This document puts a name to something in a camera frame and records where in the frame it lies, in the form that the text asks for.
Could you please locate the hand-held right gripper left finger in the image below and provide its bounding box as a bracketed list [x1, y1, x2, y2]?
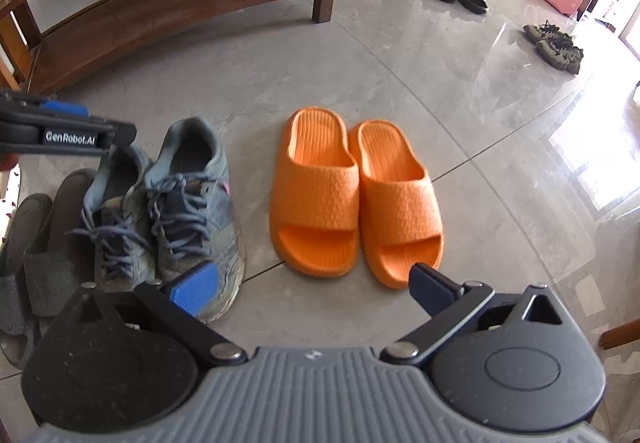
[59, 260, 248, 366]

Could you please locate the wooden shoe rack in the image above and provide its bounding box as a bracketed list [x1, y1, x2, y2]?
[0, 0, 346, 96]

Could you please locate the grey laced sneaker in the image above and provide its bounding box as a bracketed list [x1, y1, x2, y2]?
[145, 118, 246, 324]
[70, 143, 161, 294]

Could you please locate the orange slide sandal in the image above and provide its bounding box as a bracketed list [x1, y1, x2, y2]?
[270, 107, 362, 278]
[348, 119, 445, 290]

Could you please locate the dark grey slide sandal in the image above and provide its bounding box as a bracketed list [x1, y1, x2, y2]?
[0, 168, 101, 371]
[0, 193, 53, 339]

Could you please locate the olive laced sneaker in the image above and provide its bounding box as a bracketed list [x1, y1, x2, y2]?
[535, 38, 585, 75]
[523, 20, 573, 46]

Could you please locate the brown wooden furniture piece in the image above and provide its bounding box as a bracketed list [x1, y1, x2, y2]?
[599, 322, 640, 351]

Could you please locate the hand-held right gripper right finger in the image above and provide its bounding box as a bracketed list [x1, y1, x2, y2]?
[380, 263, 563, 366]

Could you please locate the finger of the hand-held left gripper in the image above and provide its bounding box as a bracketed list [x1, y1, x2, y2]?
[0, 90, 90, 120]

